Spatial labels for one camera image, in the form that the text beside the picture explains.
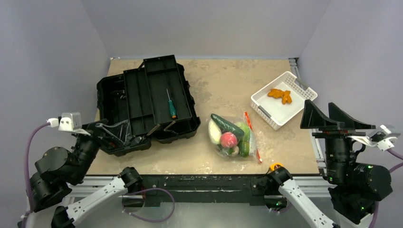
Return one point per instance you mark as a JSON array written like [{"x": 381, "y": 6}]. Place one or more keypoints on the pink peach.
[{"x": 228, "y": 140}]

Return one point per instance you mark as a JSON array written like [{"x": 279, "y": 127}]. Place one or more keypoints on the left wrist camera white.
[{"x": 68, "y": 122}]

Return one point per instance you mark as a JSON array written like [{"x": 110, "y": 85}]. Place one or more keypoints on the green cucumber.
[{"x": 227, "y": 126}]

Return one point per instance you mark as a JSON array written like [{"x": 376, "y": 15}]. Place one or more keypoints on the clear zip bag orange zipper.
[{"x": 254, "y": 152}]

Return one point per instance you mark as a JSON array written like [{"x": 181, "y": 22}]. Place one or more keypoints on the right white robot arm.
[{"x": 355, "y": 187}]

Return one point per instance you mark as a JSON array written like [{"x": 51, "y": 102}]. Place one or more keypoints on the orange emergency button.
[{"x": 275, "y": 166}]

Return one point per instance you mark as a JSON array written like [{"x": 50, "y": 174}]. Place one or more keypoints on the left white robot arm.
[{"x": 59, "y": 169}]

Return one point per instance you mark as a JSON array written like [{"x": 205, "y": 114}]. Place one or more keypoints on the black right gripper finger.
[
  {"x": 337, "y": 114},
  {"x": 314, "y": 118}
]

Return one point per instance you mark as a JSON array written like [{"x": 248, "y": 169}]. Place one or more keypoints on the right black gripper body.
[{"x": 338, "y": 129}]

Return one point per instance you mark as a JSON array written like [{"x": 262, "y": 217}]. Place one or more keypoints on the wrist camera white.
[
  {"x": 68, "y": 122},
  {"x": 382, "y": 137}
]

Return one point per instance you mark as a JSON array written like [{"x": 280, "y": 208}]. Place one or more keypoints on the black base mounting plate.
[{"x": 155, "y": 196}]

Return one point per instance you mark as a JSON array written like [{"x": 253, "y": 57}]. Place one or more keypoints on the aluminium frame rail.
[{"x": 211, "y": 188}]

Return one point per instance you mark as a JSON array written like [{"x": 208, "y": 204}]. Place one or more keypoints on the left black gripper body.
[{"x": 83, "y": 137}]

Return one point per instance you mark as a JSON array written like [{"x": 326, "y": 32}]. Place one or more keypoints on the black plastic toolbox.
[{"x": 112, "y": 105}]

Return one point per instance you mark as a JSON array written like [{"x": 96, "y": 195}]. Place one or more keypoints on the orange carrot pieces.
[{"x": 280, "y": 94}]

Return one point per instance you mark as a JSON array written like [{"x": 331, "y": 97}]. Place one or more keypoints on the green handle screwdriver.
[{"x": 172, "y": 109}]

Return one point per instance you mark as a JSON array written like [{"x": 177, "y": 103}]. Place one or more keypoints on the green cabbage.
[{"x": 243, "y": 144}]

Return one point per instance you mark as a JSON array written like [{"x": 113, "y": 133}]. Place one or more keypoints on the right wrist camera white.
[{"x": 382, "y": 137}]

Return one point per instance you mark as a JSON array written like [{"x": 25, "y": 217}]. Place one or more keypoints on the white plastic basket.
[{"x": 272, "y": 110}]

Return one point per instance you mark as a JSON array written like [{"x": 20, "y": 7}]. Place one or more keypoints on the black toolbox tray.
[{"x": 145, "y": 90}]

